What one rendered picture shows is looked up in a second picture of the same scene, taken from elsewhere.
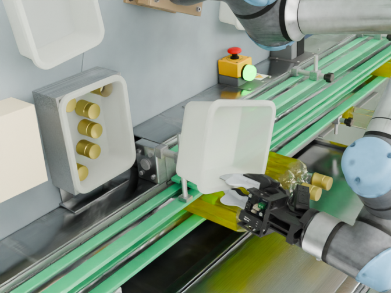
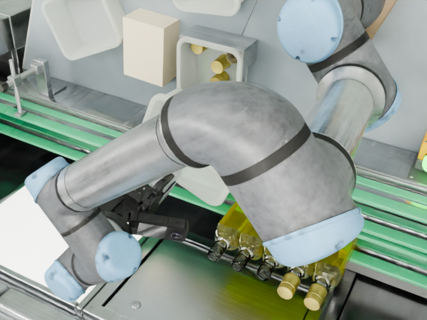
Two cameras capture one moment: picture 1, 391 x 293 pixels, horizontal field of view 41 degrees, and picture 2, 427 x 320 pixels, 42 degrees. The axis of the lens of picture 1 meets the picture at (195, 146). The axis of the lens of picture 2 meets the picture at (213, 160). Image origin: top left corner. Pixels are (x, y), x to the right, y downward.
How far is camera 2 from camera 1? 122 cm
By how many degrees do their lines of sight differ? 63
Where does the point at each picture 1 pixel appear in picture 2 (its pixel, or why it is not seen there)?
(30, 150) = (154, 58)
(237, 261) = (222, 269)
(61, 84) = (210, 32)
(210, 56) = (418, 116)
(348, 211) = not seen: outside the picture
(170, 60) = not seen: hidden behind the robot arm
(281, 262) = (227, 303)
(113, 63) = (276, 46)
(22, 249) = (138, 116)
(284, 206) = (135, 206)
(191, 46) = not seen: hidden behind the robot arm
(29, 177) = (150, 74)
